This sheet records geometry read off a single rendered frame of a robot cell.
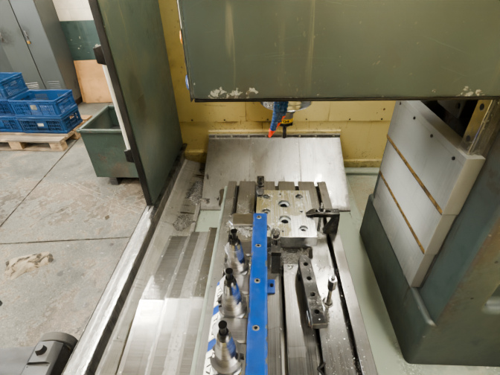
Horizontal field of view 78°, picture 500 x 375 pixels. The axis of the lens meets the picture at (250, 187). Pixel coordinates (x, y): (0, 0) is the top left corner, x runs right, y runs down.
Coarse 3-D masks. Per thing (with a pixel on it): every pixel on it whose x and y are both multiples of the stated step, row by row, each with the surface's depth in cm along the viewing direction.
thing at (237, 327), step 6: (222, 318) 63; (228, 318) 63; (234, 318) 63; (240, 318) 63; (246, 318) 63; (216, 324) 62; (228, 324) 62; (234, 324) 62; (240, 324) 62; (246, 324) 62; (216, 330) 61; (234, 330) 61; (240, 330) 61; (246, 330) 61; (216, 336) 60; (234, 336) 60; (240, 336) 60; (246, 336) 60; (240, 342) 59
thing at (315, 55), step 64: (192, 0) 49; (256, 0) 49; (320, 0) 48; (384, 0) 48; (448, 0) 48; (192, 64) 55; (256, 64) 55; (320, 64) 54; (384, 64) 54; (448, 64) 53
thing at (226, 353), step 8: (232, 336) 53; (216, 344) 53; (224, 344) 52; (232, 344) 53; (216, 352) 54; (224, 352) 52; (232, 352) 53; (216, 360) 55; (224, 360) 54; (232, 360) 54
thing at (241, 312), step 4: (240, 292) 67; (220, 296) 66; (244, 296) 66; (220, 300) 66; (244, 300) 68; (220, 304) 67; (244, 304) 65; (220, 308) 64; (240, 308) 64; (244, 308) 64; (220, 312) 64; (224, 312) 63; (228, 312) 63; (232, 312) 63; (236, 312) 63; (240, 312) 63; (244, 312) 65; (220, 316) 65; (224, 316) 64; (228, 316) 63; (232, 316) 63; (236, 316) 63; (240, 316) 64
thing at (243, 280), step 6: (234, 276) 72; (240, 276) 72; (246, 276) 72; (222, 282) 71; (240, 282) 70; (246, 282) 70; (222, 288) 69; (240, 288) 69; (246, 288) 69; (246, 294) 68
